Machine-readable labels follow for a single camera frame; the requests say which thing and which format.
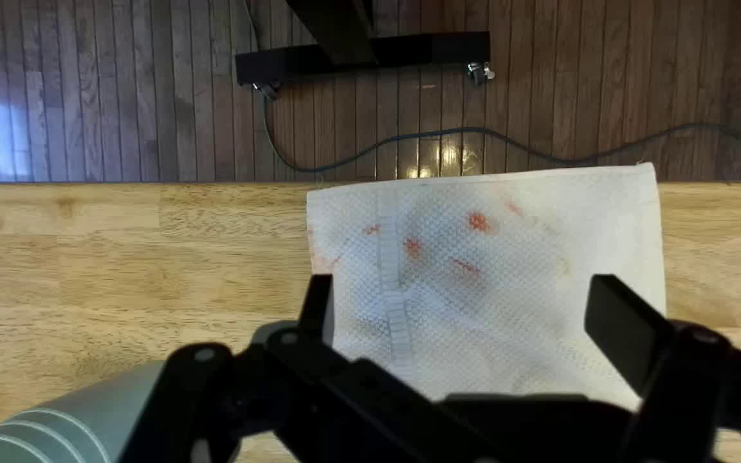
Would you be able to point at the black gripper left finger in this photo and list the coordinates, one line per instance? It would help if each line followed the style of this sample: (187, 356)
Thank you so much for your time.
(242, 403)

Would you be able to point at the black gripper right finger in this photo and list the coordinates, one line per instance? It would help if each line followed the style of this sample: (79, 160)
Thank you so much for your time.
(695, 388)

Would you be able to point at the white stained cloth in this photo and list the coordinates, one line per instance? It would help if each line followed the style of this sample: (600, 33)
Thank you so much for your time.
(489, 283)

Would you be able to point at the black wheeled stand base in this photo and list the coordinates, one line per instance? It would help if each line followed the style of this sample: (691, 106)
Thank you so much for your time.
(347, 52)

